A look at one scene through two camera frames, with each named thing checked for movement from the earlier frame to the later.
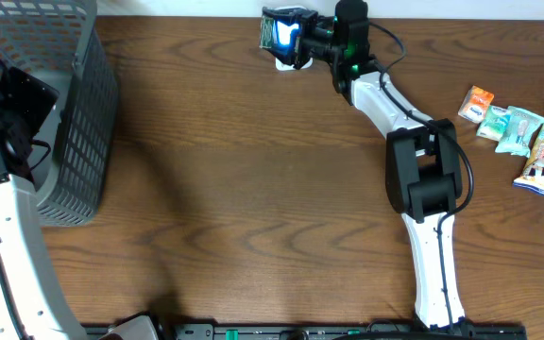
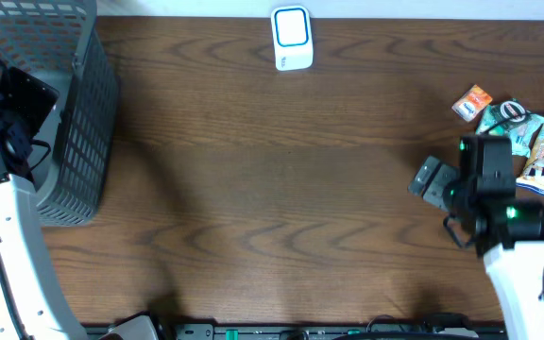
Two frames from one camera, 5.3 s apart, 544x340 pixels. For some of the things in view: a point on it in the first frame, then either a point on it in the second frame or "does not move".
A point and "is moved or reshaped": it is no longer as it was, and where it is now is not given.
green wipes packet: [519, 127] does not move
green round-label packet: [266, 32] to [506, 110]
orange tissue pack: [475, 104] is moved or reshaped
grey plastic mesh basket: [61, 43] does not move
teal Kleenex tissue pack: [494, 123] does not move
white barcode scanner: [285, 39] does not move
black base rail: [330, 331] does not move
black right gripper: [290, 13] to [433, 190]
